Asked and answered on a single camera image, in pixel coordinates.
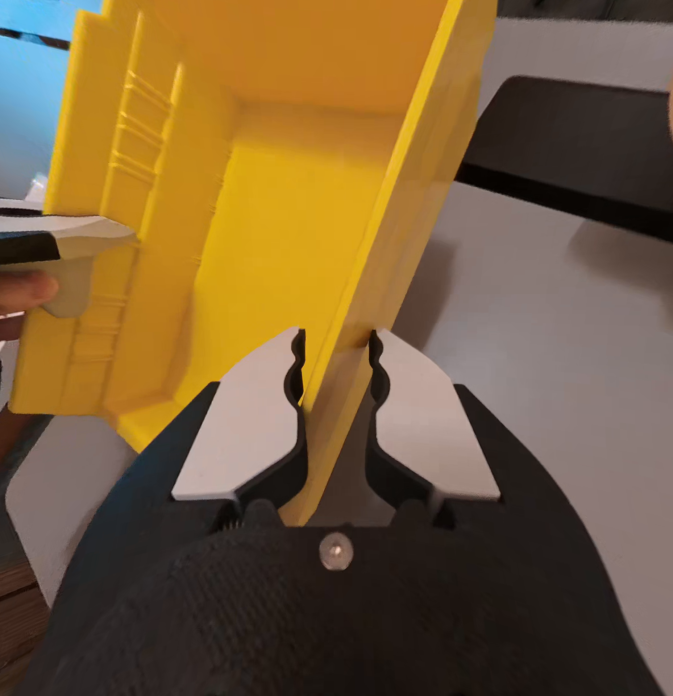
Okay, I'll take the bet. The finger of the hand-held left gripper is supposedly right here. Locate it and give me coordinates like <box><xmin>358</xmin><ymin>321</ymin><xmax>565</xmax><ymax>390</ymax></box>
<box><xmin>0</xmin><ymin>215</ymin><xmax>138</xmax><ymax>319</ymax></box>
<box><xmin>0</xmin><ymin>197</ymin><xmax>45</xmax><ymax>218</ymax></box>

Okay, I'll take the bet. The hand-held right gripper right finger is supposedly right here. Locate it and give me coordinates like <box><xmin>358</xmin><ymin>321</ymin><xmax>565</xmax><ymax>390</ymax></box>
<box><xmin>365</xmin><ymin>328</ymin><xmax>502</xmax><ymax>511</ymax></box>

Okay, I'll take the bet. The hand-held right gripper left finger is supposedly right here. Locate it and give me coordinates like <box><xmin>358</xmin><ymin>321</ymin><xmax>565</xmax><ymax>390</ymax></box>
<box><xmin>170</xmin><ymin>326</ymin><xmax>308</xmax><ymax>511</ymax></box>

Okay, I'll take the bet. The yellow plastic box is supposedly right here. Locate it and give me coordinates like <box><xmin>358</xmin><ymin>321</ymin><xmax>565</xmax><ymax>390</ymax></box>
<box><xmin>9</xmin><ymin>0</ymin><xmax>499</xmax><ymax>527</ymax></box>

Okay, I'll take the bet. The person's left hand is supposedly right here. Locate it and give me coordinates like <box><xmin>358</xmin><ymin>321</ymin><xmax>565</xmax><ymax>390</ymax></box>
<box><xmin>0</xmin><ymin>271</ymin><xmax>60</xmax><ymax>344</ymax></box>

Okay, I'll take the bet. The black mat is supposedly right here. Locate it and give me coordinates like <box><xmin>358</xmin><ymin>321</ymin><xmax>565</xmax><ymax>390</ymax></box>
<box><xmin>455</xmin><ymin>75</ymin><xmax>673</xmax><ymax>247</ymax></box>

